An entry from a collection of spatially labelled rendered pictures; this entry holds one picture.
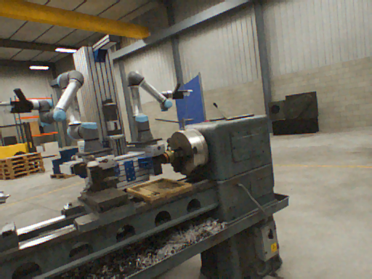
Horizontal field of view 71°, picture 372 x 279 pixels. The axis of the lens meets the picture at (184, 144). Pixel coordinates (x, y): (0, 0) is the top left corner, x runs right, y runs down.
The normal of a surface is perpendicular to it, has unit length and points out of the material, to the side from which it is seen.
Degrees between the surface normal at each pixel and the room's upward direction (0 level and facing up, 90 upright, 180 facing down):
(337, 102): 90
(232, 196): 90
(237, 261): 87
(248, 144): 90
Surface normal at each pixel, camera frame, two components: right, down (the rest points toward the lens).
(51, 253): 0.57, -0.02
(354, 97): -0.64, 0.18
